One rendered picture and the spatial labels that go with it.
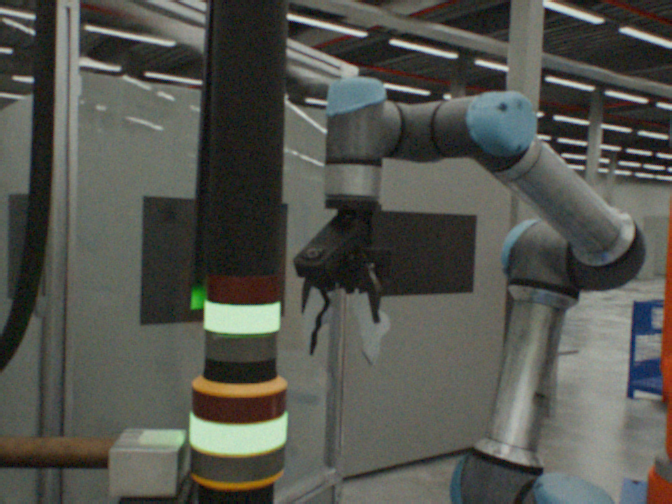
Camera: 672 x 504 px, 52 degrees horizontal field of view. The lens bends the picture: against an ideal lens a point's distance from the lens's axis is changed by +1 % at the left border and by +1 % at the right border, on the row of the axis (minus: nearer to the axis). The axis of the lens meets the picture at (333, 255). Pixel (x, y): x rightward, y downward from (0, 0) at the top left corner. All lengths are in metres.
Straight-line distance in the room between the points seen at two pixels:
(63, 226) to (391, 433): 3.70
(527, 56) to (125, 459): 7.10
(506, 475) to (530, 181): 0.49
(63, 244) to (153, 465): 0.83
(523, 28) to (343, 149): 6.59
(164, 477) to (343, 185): 0.59
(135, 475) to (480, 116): 0.62
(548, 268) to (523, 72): 6.17
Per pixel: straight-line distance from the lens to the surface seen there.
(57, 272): 1.12
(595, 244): 1.05
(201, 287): 0.33
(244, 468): 0.31
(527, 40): 7.35
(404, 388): 4.60
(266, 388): 0.31
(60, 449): 0.34
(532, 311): 1.18
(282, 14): 0.32
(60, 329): 1.13
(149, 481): 0.33
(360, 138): 0.86
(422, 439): 4.82
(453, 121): 0.86
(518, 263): 1.20
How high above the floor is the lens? 1.65
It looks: 3 degrees down
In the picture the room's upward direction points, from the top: 2 degrees clockwise
